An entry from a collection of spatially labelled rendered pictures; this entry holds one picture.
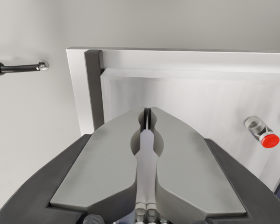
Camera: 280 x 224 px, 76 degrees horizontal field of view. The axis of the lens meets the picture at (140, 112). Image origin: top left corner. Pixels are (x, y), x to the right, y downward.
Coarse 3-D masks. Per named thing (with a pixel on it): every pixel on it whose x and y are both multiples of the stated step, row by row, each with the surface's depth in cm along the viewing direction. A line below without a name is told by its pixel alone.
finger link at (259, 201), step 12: (216, 144) 8; (216, 156) 8; (228, 156) 8; (228, 168) 7; (240, 168) 7; (228, 180) 7; (240, 180) 7; (252, 180) 7; (240, 192) 6; (252, 192) 6; (264, 192) 6; (252, 204) 6; (264, 204) 6; (276, 204) 6; (240, 216) 6; (252, 216) 5; (264, 216) 5; (276, 216) 5
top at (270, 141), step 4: (264, 136) 22; (268, 136) 22; (272, 136) 22; (276, 136) 22; (264, 140) 22; (268, 140) 22; (272, 140) 22; (276, 140) 22; (264, 144) 22; (268, 144) 22; (272, 144) 22; (276, 144) 22
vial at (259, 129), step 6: (246, 120) 26; (252, 120) 25; (258, 120) 25; (246, 126) 26; (252, 126) 24; (258, 126) 24; (264, 126) 23; (252, 132) 24; (258, 132) 23; (264, 132) 23; (270, 132) 22; (258, 138) 23
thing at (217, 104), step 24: (120, 72) 22; (144, 72) 22; (168, 72) 22; (192, 72) 22; (216, 72) 23; (240, 72) 23; (120, 96) 25; (144, 96) 25; (168, 96) 25; (192, 96) 25; (216, 96) 25; (240, 96) 24; (264, 96) 24; (192, 120) 27; (216, 120) 26; (240, 120) 26; (264, 120) 26; (144, 144) 29; (240, 144) 28; (144, 168) 32; (264, 168) 30; (144, 192) 35
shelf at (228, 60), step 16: (80, 48) 23; (96, 48) 23; (112, 48) 23; (128, 48) 23; (144, 48) 23; (160, 48) 24; (176, 48) 24; (80, 64) 24; (112, 64) 23; (128, 64) 23; (144, 64) 23; (160, 64) 23; (176, 64) 23; (192, 64) 23; (208, 64) 23; (224, 64) 23; (240, 64) 23; (256, 64) 23; (272, 64) 22; (80, 80) 25; (80, 96) 26; (80, 112) 27; (80, 128) 28
